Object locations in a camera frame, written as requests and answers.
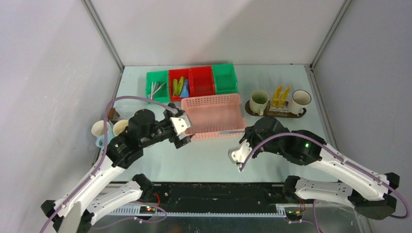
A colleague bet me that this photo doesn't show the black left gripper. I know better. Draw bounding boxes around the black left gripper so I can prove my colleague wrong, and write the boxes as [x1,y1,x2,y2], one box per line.
[140,102,194,148]

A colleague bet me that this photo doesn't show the light green mug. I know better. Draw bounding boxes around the light green mug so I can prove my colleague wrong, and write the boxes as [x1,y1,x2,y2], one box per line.
[249,90,269,116]

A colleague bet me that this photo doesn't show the white mug dark rim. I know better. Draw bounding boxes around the white mug dark rim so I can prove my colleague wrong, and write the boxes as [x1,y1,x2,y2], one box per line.
[288,90,312,115]

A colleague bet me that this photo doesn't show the white toothbrush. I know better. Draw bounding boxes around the white toothbrush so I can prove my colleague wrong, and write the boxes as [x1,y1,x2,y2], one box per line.
[148,82,166,100]

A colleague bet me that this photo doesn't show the cream mug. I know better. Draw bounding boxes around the cream mug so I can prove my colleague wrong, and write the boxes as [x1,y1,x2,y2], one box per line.
[113,119,129,136]

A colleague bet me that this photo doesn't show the brown wooden toothbrush holder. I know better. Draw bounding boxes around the brown wooden toothbrush holder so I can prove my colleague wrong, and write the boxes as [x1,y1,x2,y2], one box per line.
[107,108,120,124]

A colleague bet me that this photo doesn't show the white mug blue handle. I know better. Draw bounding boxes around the white mug blue handle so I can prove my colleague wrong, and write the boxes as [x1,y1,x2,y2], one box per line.
[91,120,114,149]

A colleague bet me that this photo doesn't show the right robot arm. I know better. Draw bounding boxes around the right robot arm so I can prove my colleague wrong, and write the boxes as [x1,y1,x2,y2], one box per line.
[228,116,400,220]

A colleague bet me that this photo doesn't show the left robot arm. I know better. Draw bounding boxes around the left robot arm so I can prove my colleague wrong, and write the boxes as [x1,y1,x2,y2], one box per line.
[41,104,191,233]

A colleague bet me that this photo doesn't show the brown wooden oval tray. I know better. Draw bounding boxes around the brown wooden oval tray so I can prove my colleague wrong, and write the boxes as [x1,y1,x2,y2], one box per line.
[244,100,307,118]

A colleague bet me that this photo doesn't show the green toothpaste tube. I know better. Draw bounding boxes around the green toothpaste tube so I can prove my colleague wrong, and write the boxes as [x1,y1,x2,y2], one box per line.
[177,76,185,95]
[172,79,180,97]

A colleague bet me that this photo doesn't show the red bin with toothpaste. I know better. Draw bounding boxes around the red bin with toothpaste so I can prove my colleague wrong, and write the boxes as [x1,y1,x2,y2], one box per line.
[168,68,189,102]

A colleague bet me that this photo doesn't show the pink perforated basket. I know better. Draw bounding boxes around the pink perforated basket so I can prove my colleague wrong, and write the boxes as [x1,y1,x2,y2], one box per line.
[181,93,247,140]

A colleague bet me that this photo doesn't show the green bin with toothbrushes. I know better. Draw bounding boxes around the green bin with toothbrushes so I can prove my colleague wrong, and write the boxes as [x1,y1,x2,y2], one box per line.
[146,70,171,103]

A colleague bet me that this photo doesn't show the green bin far right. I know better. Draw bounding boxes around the green bin far right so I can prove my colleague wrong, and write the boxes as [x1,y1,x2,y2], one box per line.
[212,64,238,95]

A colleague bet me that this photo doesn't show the red bin with holder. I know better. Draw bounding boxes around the red bin with holder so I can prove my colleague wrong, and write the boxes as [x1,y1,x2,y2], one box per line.
[189,66,215,97]

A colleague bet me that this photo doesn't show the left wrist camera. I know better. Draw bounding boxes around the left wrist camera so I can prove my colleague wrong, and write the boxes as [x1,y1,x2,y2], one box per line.
[164,109,191,136]

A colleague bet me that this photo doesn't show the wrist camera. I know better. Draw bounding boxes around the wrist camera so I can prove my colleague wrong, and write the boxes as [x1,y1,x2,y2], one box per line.
[164,109,191,136]
[228,140,252,172]

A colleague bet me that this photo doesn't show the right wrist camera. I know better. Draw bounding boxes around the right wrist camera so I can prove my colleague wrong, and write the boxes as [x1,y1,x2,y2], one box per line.
[228,140,252,172]

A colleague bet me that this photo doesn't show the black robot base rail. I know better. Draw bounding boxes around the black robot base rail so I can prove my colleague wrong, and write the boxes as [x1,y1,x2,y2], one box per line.
[138,182,301,215]

